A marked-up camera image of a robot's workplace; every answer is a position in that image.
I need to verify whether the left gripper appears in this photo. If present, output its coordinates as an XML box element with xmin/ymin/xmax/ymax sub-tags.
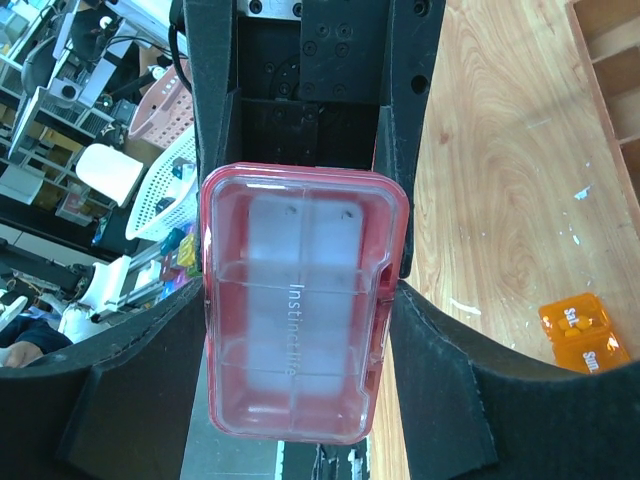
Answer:
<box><xmin>184</xmin><ymin>0</ymin><xmax>446</xmax><ymax>278</ymax></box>

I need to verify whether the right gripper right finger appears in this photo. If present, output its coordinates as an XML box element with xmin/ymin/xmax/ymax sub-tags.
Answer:
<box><xmin>390</xmin><ymin>282</ymin><xmax>639</xmax><ymax>479</ymax></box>

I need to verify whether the orange pill box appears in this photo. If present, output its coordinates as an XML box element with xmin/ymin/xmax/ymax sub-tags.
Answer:
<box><xmin>538</xmin><ymin>292</ymin><xmax>631</xmax><ymax>374</ymax></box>

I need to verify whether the wooden compartment tray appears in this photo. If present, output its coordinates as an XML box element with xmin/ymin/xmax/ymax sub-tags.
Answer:
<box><xmin>567</xmin><ymin>0</ymin><xmax>639</xmax><ymax>212</ymax></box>

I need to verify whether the white bucket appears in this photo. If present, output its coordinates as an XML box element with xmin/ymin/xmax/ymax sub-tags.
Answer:
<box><xmin>75</xmin><ymin>144</ymin><xmax>144</xmax><ymax>207</ymax></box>

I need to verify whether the white plastic basket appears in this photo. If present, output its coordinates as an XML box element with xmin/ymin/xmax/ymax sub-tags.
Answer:
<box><xmin>125</xmin><ymin>126</ymin><xmax>198</xmax><ymax>242</ymax></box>

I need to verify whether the pink pill organizer box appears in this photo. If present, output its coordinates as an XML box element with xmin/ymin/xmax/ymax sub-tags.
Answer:
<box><xmin>200</xmin><ymin>163</ymin><xmax>409</xmax><ymax>445</ymax></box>

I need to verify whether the pink plastic basket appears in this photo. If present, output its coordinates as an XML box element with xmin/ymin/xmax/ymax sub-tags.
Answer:
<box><xmin>129</xmin><ymin>66</ymin><xmax>194</xmax><ymax>150</ymax></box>

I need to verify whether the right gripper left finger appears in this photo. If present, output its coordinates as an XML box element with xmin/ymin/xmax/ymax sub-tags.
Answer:
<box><xmin>1</xmin><ymin>280</ymin><xmax>205</xmax><ymax>479</ymax></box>

